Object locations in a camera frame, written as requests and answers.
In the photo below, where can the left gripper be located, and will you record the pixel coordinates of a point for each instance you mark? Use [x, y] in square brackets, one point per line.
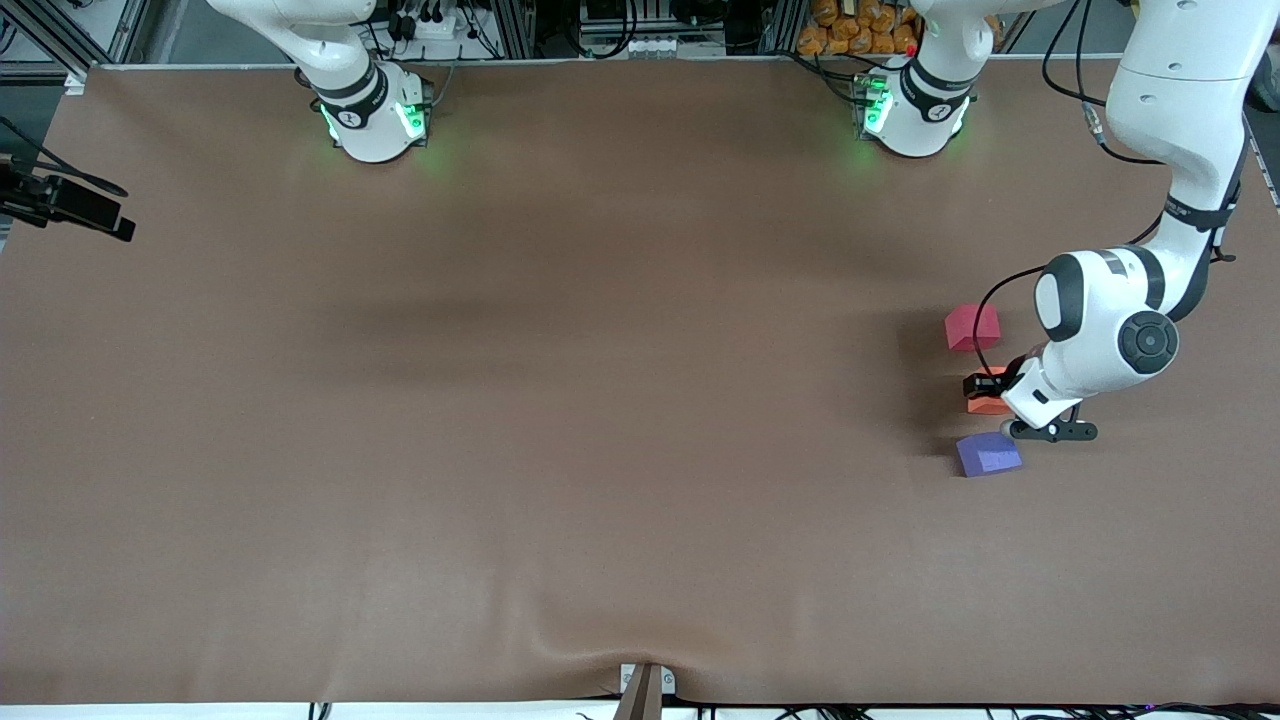
[1011, 377]

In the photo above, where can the orange foam block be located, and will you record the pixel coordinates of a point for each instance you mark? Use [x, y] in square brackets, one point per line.
[988, 405]

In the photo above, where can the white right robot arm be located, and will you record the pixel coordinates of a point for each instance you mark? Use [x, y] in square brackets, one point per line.
[350, 90]

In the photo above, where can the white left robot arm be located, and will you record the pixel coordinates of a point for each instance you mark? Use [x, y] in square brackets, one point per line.
[1180, 90]

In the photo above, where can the red foam block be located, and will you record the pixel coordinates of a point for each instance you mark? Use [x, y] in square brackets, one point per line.
[972, 325]

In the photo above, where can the purple foam block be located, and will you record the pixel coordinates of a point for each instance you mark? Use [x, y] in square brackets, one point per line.
[990, 455]

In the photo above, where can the left gripper grey-tipped bar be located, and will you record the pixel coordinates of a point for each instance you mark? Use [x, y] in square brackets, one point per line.
[1065, 432]

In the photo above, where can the pile of orange objects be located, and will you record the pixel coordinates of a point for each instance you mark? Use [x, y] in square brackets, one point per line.
[850, 30]

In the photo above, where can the white power strip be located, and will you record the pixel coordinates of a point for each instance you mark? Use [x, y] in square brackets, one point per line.
[435, 25]

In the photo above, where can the dark grey round object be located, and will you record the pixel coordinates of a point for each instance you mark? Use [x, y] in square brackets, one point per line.
[1268, 95]

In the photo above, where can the brown table mat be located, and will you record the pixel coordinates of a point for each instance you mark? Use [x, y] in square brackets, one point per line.
[600, 500]

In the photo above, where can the white terminal strip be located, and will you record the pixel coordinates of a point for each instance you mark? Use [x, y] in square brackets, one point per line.
[660, 46]

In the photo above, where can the brown wooden strip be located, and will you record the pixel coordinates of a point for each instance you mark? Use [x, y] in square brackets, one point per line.
[640, 700]

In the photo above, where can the aluminium corner bracket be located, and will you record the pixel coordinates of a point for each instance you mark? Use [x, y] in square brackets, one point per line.
[77, 82]

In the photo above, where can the aluminium table edge rail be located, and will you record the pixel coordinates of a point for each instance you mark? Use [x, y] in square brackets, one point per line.
[1272, 185]

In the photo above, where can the aluminium frame post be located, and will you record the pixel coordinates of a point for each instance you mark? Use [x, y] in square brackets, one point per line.
[785, 30]
[510, 30]

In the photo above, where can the metal clamp bracket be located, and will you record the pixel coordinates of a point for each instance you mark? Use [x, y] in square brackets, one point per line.
[628, 680]

